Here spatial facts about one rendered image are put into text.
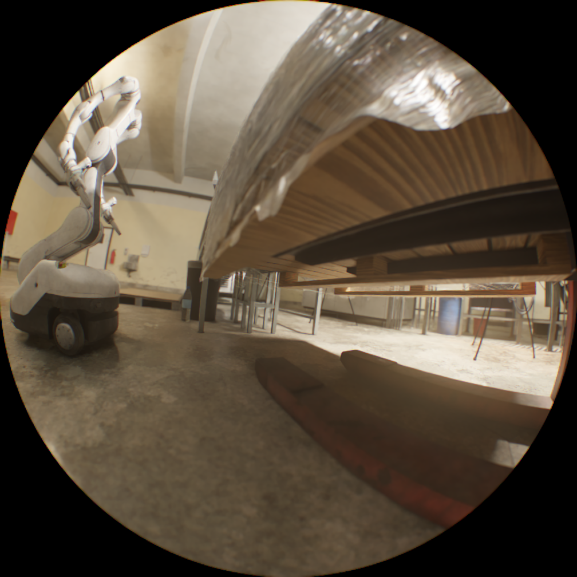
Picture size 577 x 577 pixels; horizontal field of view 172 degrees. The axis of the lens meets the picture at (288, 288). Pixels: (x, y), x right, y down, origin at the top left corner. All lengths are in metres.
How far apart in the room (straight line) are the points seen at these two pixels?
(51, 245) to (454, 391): 1.71
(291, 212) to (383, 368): 0.74
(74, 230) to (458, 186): 1.15
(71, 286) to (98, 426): 0.51
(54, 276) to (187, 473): 0.78
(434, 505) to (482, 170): 0.40
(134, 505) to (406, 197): 0.52
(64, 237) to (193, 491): 1.05
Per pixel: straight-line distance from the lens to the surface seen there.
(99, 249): 8.71
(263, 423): 0.56
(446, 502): 0.37
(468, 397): 0.75
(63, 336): 0.93
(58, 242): 1.12
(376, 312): 3.32
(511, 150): 0.16
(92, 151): 1.27
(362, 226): 0.34
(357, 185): 0.16
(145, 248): 7.88
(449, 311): 3.23
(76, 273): 0.89
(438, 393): 0.77
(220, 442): 0.49
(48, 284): 0.93
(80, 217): 1.08
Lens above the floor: 0.35
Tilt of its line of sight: 2 degrees up
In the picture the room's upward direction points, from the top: 6 degrees clockwise
